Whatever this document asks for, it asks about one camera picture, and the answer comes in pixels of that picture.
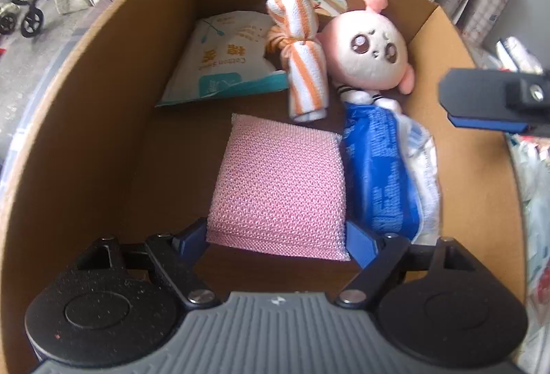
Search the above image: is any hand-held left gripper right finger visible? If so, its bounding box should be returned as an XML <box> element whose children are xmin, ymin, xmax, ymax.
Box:
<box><xmin>335</xmin><ymin>220</ymin><xmax>477</xmax><ymax>309</ymax></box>

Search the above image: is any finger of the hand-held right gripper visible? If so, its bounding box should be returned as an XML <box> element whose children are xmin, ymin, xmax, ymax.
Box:
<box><xmin>438</xmin><ymin>68</ymin><xmax>550</xmax><ymax>138</ymax></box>

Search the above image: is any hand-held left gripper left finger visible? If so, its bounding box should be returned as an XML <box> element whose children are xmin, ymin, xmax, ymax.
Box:
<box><xmin>75</xmin><ymin>217</ymin><xmax>224</xmax><ymax>309</ymax></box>

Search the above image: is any blue white plastic packet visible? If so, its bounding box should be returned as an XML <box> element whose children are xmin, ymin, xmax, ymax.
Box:
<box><xmin>339</xmin><ymin>99</ymin><xmax>443</xmax><ymax>244</ymax></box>

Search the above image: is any pink mesh sponge pad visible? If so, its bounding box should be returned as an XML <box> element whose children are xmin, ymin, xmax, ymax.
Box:
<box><xmin>205</xmin><ymin>113</ymin><xmax>351</xmax><ymax>262</ymax></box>

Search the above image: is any pink plush toy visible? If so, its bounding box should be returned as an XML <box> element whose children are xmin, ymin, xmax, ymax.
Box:
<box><xmin>320</xmin><ymin>0</ymin><xmax>416</xmax><ymax>115</ymax></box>

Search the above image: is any cardboard box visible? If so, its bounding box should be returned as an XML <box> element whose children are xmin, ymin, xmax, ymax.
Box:
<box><xmin>0</xmin><ymin>0</ymin><xmax>534</xmax><ymax>374</ymax></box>

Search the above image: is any orange striped towel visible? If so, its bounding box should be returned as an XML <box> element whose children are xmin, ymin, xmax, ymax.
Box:
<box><xmin>264</xmin><ymin>0</ymin><xmax>330</xmax><ymax>124</ymax></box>

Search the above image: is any white cotton swab packet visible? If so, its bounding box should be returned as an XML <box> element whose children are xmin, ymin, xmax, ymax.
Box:
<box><xmin>155</xmin><ymin>11</ymin><xmax>291</xmax><ymax>107</ymax></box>

